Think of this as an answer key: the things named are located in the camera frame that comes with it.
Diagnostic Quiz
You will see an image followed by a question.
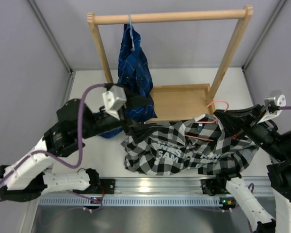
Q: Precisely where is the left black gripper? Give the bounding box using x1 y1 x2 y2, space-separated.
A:
81 83 164 143

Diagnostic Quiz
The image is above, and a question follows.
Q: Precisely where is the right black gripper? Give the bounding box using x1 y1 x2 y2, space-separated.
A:
213 103 288 161

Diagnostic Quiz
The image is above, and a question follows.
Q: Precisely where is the pink wire hanger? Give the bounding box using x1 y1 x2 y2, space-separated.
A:
185 100 229 142

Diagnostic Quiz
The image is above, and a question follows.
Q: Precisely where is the black white checked shirt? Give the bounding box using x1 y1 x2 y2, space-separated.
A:
121 114 259 176

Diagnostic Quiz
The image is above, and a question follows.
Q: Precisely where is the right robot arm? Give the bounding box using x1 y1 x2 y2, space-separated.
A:
214 103 291 233

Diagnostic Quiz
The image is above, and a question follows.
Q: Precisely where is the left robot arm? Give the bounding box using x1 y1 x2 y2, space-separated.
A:
0 83 159 202

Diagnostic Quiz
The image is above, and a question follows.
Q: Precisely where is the blue plaid shirt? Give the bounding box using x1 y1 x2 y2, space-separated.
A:
100 24 157 139

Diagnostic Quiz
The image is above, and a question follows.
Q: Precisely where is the light blue hanger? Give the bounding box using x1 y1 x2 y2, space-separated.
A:
128 14 135 52

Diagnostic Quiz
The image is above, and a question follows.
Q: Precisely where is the wooden clothes rack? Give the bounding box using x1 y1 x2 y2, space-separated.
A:
87 5 254 121

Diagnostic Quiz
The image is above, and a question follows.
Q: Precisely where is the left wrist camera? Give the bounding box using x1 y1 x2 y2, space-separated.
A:
102 85 127 120

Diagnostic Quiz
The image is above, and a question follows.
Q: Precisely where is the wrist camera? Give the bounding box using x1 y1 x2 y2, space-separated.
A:
102 85 127 120
258 90 286 124

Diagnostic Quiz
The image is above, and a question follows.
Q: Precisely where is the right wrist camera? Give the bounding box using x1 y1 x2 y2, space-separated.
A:
258 90 286 124

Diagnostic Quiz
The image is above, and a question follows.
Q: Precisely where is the aluminium mounting rail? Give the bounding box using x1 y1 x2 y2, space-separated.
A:
38 176 270 195

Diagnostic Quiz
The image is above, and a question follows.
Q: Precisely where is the slotted cable duct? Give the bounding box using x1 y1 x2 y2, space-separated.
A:
39 196 236 209

